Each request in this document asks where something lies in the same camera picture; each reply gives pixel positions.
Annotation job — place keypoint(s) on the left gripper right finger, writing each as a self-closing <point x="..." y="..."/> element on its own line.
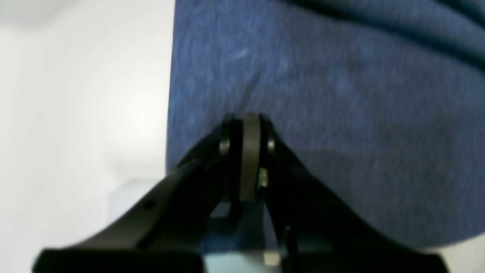
<point x="316" y="231"/>

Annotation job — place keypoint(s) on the dark blue t-shirt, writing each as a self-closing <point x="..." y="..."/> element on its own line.
<point x="383" y="100"/>

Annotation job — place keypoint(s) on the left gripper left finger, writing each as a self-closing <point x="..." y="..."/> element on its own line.
<point x="162" y="232"/>

